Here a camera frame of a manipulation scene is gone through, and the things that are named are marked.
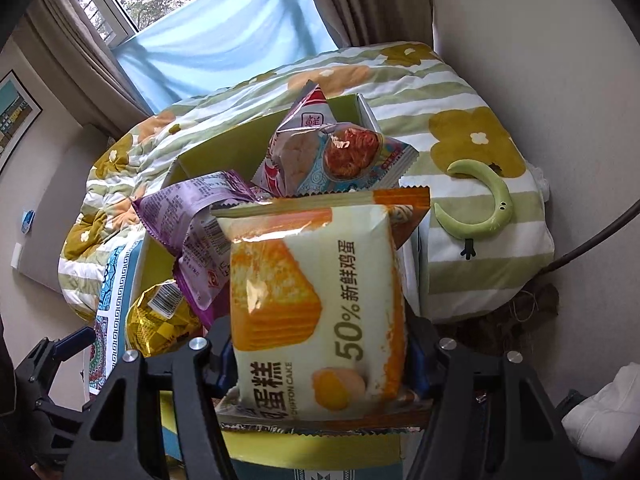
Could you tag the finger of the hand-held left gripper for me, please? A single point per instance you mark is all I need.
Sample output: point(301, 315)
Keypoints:
point(55, 425)
point(70, 342)

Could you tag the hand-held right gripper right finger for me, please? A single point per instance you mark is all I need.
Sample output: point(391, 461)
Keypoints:
point(419, 367)

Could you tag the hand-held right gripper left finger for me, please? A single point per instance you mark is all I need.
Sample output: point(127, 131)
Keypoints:
point(224, 367)

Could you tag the gold foil snack packet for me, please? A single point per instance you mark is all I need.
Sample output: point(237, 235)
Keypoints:
point(155, 320)

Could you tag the orange and cream cake packet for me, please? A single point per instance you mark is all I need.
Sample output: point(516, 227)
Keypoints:
point(310, 310)

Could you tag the purple snack packet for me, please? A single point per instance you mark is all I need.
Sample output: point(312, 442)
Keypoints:
point(200, 210)

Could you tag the green cardboard box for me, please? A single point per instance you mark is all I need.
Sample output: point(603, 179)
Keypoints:
point(210, 152)

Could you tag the red and white cracker packet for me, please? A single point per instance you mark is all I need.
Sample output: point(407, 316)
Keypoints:
point(310, 155)

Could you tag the blue patterned white bag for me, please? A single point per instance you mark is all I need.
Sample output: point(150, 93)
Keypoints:
point(112, 300)

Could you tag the small blue object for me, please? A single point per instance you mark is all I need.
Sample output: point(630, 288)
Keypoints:
point(27, 221)

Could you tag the white cloth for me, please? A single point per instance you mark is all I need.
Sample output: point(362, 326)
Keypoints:
point(605, 410)

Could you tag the green crescent plush toy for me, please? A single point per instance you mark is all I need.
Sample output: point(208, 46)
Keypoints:
point(500, 192)

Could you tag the floral striped blanket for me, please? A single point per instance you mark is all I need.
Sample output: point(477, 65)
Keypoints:
point(450, 100)

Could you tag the beige curtain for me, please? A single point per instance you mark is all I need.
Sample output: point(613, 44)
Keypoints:
point(370, 0)
point(85, 55)

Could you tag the blue window film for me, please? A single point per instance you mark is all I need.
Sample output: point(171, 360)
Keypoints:
point(225, 45)

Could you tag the framed wall picture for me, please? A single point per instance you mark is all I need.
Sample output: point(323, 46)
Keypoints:
point(12, 115)

